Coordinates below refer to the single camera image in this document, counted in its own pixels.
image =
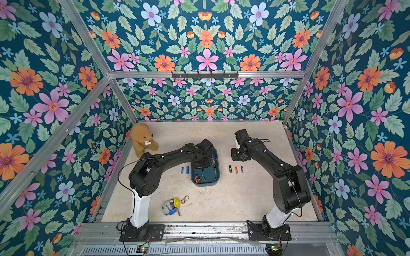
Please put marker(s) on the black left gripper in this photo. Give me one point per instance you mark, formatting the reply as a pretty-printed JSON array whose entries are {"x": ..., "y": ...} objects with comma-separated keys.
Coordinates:
[{"x": 206, "y": 165}]

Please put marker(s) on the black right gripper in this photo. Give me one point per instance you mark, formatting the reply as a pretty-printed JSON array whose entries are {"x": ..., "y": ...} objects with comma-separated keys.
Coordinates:
[{"x": 236, "y": 153}]

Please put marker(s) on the teal plastic storage box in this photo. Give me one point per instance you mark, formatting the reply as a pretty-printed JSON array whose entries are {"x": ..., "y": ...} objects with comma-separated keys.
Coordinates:
[{"x": 209, "y": 176}]

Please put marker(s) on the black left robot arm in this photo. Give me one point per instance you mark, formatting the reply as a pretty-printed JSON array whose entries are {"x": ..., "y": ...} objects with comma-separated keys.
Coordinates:
[{"x": 146, "y": 175}]

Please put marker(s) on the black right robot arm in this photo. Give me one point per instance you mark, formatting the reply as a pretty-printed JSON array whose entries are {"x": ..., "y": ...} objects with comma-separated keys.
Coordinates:
[{"x": 290, "y": 188}]

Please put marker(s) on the brown teddy bear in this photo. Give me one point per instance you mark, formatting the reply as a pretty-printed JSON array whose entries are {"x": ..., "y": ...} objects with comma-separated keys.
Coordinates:
[{"x": 142, "y": 138}]

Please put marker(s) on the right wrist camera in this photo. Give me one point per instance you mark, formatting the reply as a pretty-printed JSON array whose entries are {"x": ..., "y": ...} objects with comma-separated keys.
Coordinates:
[{"x": 241, "y": 137}]

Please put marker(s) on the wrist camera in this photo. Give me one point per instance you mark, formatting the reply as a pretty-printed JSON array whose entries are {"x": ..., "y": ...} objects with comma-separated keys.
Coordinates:
[
  {"x": 241, "y": 137},
  {"x": 206, "y": 146}
]

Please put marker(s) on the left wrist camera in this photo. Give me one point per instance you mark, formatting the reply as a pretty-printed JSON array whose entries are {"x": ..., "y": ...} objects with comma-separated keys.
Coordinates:
[{"x": 206, "y": 146}]

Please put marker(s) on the keychain toy with yellow cap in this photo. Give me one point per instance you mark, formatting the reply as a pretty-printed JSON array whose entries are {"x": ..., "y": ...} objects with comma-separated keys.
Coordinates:
[{"x": 172, "y": 206}]

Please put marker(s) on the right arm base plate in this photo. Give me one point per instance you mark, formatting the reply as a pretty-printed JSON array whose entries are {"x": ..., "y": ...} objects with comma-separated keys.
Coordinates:
[{"x": 263, "y": 232}]

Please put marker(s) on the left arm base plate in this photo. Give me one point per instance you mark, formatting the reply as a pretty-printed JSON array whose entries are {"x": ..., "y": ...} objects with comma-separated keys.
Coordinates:
[{"x": 151, "y": 232}]

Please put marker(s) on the black hook rail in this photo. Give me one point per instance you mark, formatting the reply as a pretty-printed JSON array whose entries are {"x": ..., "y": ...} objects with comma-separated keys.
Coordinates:
[{"x": 197, "y": 75}]

